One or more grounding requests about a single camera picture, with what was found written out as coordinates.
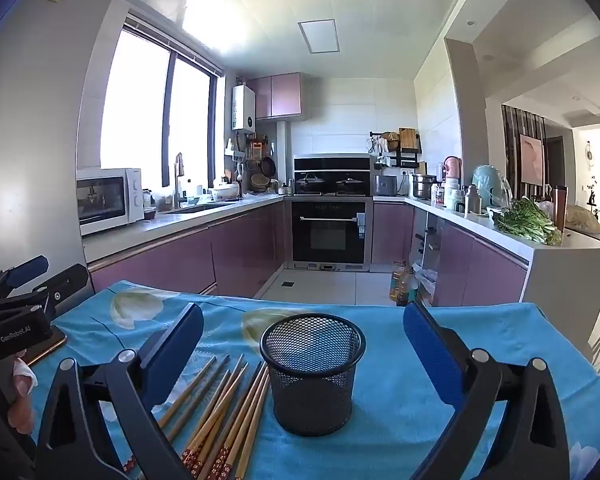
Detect bunch of wooden chopsticks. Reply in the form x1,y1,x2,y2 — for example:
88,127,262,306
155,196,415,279
122,354,273,480

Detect white microwave oven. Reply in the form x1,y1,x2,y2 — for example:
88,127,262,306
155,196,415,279
76,167,146,237

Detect mint green air fryer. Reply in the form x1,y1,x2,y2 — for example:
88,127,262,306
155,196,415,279
472,165,513,209

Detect black mesh holder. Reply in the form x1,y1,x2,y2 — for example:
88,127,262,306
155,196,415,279
259,312,367,437

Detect built-in black oven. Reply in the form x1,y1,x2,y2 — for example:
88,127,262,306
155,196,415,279
285,197,373,272

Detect white water heater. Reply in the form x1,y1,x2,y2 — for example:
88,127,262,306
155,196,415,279
231,85,257,133

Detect kitchen faucet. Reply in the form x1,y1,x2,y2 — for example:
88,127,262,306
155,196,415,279
172,151,188,209

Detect person's left hand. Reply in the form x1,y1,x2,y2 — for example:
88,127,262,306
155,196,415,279
0,354,40,438

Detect steel stockpot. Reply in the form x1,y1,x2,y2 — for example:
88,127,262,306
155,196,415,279
411,172,437,200

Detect white plastic bag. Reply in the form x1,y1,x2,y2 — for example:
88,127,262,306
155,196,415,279
412,260,438,306

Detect blue floral tablecloth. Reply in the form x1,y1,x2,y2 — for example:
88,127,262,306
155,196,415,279
27,280,600,480

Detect pink wall cabinet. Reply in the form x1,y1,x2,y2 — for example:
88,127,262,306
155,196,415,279
247,72,303,122

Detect black range hood stove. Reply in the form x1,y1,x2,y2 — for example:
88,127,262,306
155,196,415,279
292,154,373,197

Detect black lidded pot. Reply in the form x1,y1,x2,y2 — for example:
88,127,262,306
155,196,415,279
295,172,327,195
336,174,366,194

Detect kitchen window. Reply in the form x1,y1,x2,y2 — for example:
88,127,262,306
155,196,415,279
100,17,226,191

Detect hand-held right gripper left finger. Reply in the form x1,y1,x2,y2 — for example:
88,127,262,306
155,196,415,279
35,302,206,480

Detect copper-edged smartphone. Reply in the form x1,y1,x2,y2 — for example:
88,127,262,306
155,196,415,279
22,325,68,367

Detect black wall rack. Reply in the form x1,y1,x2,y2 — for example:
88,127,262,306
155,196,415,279
370,130,423,170

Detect pink wall picture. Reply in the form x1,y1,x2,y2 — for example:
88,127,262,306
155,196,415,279
519,134,546,186

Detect ceiling light panel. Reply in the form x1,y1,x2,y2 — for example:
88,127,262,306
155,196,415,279
297,19,341,54

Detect pink kettle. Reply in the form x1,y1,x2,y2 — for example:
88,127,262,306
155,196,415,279
442,156,463,191

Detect pink kitchen base cabinet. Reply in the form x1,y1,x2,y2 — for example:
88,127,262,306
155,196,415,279
372,200,531,308
87,195,286,298

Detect green leafy vegetables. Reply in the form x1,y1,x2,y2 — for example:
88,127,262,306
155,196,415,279
490,199,563,247

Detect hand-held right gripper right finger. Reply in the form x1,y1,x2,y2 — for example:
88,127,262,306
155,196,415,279
402,300,571,480

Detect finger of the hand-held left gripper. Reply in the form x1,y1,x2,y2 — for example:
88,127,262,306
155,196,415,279
0,262,90,317
0,255,50,306

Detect yellow oil bottle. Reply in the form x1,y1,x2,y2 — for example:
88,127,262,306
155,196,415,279
390,261,408,305

